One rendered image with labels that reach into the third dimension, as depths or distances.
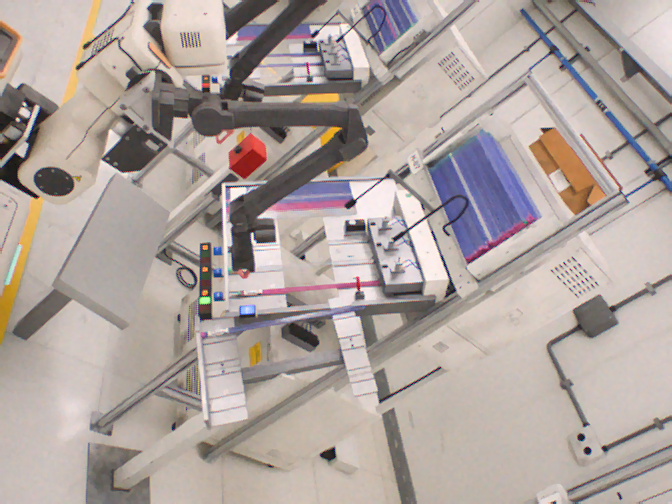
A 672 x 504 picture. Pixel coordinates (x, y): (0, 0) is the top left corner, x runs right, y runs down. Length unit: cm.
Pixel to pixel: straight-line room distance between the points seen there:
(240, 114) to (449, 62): 188
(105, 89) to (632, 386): 268
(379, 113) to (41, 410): 211
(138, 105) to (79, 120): 29
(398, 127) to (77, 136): 201
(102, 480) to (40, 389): 38
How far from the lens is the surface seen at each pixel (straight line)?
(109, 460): 247
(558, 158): 259
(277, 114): 157
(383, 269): 211
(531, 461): 345
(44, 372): 249
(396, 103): 332
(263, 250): 224
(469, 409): 370
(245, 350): 244
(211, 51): 164
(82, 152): 183
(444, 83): 334
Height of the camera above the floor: 188
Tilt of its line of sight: 22 degrees down
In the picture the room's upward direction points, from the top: 54 degrees clockwise
